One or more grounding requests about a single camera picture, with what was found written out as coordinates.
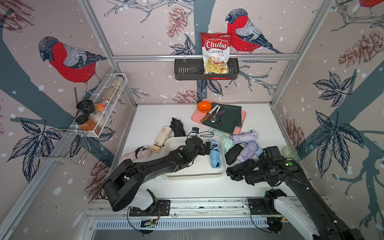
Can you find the clear green glass jar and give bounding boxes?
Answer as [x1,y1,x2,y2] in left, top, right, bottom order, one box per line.
[283,146,298,159]

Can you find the black wall basket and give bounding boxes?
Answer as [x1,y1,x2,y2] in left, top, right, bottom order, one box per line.
[174,59,240,81]

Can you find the black umbrella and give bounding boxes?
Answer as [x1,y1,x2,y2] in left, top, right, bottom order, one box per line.
[244,170,268,186]
[225,144,243,166]
[227,159,257,182]
[170,118,186,137]

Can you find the orange spice jar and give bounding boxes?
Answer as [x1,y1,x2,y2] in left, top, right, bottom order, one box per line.
[75,115,101,134]

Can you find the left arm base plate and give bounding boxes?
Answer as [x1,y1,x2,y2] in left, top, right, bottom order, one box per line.
[129,200,171,217]

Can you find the white storage box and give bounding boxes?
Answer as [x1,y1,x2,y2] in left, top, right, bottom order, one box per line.
[163,136,227,180]

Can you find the black lid spice jar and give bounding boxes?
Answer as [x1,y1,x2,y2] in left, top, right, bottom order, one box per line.
[76,100,96,115]

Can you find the orange plastic bowl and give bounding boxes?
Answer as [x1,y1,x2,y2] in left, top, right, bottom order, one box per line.
[197,101,212,113]

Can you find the beige folded umbrella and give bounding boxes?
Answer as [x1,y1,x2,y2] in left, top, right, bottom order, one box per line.
[152,126,172,154]

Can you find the pink plastic tray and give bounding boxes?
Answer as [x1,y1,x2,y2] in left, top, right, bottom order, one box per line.
[191,99,247,135]

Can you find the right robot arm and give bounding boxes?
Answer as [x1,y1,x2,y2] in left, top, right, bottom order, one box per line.
[257,146,364,240]

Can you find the silver spoon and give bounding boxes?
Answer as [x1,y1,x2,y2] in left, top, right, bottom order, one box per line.
[211,105,221,123]

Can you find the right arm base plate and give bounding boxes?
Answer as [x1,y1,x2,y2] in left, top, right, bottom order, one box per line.
[246,197,281,215]

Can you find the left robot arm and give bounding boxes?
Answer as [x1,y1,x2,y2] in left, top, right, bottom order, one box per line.
[102,136,210,212]

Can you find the gold handled knife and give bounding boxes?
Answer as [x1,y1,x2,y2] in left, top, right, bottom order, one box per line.
[200,105,217,123]

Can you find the white wire spice rack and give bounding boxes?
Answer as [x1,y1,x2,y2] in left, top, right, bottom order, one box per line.
[59,73,127,138]

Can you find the pink folded umbrella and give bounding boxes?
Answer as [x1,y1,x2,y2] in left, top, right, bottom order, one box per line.
[118,146,151,165]

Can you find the Chuba cassava chips bag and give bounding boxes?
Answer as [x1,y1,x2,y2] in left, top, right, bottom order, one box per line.
[201,33,232,74]

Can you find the light blue umbrella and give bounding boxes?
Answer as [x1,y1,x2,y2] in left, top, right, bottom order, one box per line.
[209,139,222,169]

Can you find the lilac umbrella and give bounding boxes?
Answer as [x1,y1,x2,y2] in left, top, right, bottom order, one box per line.
[230,130,258,144]
[236,141,263,163]

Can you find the dark green cloth napkin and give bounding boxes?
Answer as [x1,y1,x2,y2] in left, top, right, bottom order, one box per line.
[202,103,242,134]

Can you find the mint green umbrella right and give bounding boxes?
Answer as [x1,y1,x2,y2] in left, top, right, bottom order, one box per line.
[208,128,235,154]

